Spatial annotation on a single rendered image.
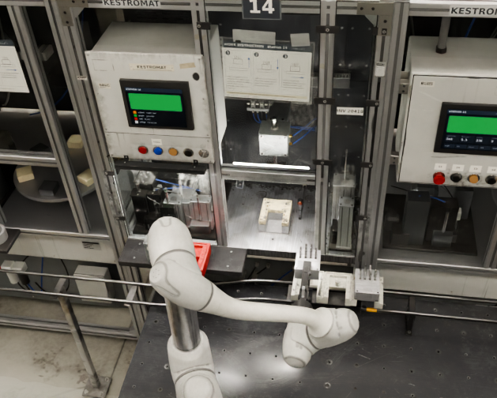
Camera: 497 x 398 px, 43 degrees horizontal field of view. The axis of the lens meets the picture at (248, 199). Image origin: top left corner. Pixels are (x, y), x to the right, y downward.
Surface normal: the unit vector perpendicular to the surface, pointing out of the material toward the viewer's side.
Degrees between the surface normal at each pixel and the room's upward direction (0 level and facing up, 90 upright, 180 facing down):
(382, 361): 0
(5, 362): 0
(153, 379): 0
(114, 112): 90
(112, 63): 90
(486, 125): 90
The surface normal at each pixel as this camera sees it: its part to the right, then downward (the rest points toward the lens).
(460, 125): -0.16, 0.66
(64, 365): -0.05, -0.75
